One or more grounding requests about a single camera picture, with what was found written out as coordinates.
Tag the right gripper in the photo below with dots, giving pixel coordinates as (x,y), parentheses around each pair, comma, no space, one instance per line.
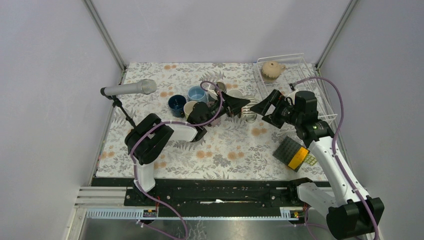
(276,98)

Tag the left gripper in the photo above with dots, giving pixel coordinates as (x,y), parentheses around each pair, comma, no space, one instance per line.
(233,105)

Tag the striped grey cup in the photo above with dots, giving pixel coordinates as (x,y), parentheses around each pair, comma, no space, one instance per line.
(246,113)

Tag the grey-green cup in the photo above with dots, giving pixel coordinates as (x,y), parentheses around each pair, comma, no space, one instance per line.
(222,86)

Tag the beige ribbed cup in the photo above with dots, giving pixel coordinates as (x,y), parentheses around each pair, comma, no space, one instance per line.
(271,70)

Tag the light blue cup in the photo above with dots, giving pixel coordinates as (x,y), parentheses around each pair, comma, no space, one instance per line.
(197,94)

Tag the cream cup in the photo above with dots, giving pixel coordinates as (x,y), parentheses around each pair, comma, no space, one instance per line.
(188,108)

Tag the dark blue cup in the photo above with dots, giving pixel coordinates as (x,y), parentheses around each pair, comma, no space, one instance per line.
(176,105)

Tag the silver microphone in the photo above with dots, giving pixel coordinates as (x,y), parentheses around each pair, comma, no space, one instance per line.
(144,86)

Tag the white and blue cup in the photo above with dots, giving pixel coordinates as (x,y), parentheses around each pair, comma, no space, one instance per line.
(235,93)

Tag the mauve cup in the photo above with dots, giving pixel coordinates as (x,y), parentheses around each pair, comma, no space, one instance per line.
(217,120)

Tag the black tripod mic stand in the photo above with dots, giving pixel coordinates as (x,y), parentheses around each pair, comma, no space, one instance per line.
(118,104)

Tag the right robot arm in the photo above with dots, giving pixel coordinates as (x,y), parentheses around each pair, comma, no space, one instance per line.
(351,212)

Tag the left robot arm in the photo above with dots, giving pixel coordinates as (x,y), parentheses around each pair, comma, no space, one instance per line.
(147,140)

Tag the floral table mat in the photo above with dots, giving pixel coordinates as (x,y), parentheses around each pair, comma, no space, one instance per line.
(232,148)

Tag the dark grey building plate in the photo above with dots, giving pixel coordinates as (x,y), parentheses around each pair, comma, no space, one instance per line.
(286,150)

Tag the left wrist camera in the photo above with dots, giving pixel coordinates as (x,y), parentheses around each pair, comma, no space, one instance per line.
(211,94)

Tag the white wire dish rack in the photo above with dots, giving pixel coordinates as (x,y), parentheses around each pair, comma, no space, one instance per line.
(296,68)

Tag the right aluminium frame post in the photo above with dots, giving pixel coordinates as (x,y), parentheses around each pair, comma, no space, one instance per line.
(335,34)

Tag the aluminium frame post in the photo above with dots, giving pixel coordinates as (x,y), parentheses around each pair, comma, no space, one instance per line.
(101,27)
(335,34)

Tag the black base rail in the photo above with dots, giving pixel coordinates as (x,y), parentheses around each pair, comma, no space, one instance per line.
(193,196)

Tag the white cable duct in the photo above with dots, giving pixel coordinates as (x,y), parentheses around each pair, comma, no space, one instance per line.
(261,214)

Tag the left aluminium frame post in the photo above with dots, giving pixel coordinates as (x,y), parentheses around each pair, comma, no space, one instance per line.
(101,27)

